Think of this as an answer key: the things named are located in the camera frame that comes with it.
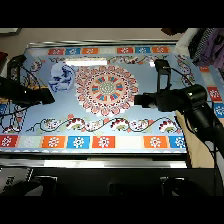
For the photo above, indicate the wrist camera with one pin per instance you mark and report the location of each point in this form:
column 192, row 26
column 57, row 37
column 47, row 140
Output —
column 162, row 75
column 15, row 66

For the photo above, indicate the black and white checked garment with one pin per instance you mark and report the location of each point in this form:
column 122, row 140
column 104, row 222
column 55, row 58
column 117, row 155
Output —
column 201, row 41

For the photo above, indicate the purple garment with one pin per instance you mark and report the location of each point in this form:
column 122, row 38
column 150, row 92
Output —
column 213, row 50

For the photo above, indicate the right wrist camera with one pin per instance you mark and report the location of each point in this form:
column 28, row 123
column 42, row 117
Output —
column 162, row 75

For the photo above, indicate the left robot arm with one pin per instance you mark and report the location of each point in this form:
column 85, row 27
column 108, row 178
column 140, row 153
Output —
column 20, row 91

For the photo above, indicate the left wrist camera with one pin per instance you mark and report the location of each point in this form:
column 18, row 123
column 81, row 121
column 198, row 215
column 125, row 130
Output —
column 15, row 66

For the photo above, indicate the silver frame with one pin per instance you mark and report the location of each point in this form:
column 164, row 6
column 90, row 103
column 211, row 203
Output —
column 100, row 163

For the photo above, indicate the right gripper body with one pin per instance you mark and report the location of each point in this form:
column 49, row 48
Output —
column 146, row 100

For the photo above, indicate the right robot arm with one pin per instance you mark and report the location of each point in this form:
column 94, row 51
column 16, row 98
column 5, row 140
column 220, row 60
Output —
column 186, row 98

